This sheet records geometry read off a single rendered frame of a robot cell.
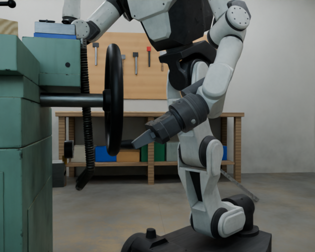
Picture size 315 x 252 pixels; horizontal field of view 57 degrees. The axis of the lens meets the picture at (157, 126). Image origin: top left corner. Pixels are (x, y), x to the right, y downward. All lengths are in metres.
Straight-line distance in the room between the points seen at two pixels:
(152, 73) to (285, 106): 1.98
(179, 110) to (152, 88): 3.29
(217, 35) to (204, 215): 0.80
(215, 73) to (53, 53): 0.42
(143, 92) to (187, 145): 2.79
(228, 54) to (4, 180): 0.65
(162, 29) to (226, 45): 0.34
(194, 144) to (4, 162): 0.85
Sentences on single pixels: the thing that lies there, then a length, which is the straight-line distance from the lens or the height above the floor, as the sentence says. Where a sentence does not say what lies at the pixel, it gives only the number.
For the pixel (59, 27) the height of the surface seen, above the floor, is 0.99.
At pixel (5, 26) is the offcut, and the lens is 0.61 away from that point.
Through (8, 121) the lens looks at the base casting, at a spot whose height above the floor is 0.76.
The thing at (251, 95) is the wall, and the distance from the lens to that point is 4.38.
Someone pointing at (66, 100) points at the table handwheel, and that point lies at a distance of 0.76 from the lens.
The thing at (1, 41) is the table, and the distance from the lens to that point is 0.55.
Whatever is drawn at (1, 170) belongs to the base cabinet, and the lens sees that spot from 0.58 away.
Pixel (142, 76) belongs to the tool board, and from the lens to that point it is 4.05.
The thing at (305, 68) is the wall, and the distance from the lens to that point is 4.79.
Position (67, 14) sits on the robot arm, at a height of 1.18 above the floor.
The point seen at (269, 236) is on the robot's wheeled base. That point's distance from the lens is 1.67.
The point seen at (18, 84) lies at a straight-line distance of 0.59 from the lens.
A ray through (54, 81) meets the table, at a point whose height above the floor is 0.85.
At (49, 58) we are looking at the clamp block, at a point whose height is 0.91.
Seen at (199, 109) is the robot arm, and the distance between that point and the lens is 0.77.
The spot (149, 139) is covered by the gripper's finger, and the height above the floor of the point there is 0.71.
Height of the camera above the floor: 0.76
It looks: 1 degrees down
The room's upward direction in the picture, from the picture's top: straight up
